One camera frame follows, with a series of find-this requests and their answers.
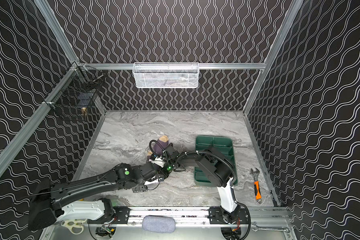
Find green compartment tray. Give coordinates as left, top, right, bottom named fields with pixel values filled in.
left=194, top=135, right=238, bottom=187

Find grey cloth pad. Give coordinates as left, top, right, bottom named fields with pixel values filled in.
left=142, top=216, right=176, bottom=234

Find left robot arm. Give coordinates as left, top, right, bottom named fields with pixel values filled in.
left=28, top=162, right=173, bottom=231

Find brass padlock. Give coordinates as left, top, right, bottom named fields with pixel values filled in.
left=81, top=107, right=88, bottom=117

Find front aluminium rail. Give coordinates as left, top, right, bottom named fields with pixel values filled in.
left=47, top=206, right=289, bottom=227

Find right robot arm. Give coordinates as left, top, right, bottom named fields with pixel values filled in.
left=163, top=145, right=240, bottom=214

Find aluminium frame profile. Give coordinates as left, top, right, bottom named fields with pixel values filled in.
left=35, top=0, right=79, bottom=63

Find purple sock tan toe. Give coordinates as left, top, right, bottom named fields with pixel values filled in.
left=147, top=135, right=169, bottom=160

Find adjustable wrench orange handle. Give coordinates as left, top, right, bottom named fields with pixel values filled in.
left=250, top=168, right=262, bottom=204

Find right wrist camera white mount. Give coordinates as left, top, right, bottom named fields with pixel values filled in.
left=150, top=157, right=166, bottom=168

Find black wire basket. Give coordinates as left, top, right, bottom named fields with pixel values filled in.
left=47, top=66, right=105, bottom=122

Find silver combination wrench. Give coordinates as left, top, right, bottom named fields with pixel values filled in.
left=252, top=223, right=290, bottom=233

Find scissors cream handles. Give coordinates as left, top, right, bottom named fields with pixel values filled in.
left=60, top=219, right=88, bottom=235

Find white wire basket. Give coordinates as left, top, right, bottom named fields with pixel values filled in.
left=132, top=62, right=200, bottom=89

